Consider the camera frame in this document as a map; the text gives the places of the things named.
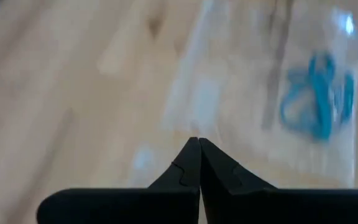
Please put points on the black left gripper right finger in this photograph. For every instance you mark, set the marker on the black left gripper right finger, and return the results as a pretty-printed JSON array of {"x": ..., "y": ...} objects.
[{"x": 275, "y": 207}]

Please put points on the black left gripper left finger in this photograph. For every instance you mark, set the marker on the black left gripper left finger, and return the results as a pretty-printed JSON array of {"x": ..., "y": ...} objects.
[{"x": 120, "y": 207}]

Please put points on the clear plastic zip bag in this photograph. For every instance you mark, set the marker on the clear plastic zip bag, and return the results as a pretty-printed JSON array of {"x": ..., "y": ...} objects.
[
  {"x": 238, "y": 77},
  {"x": 145, "y": 161}
]

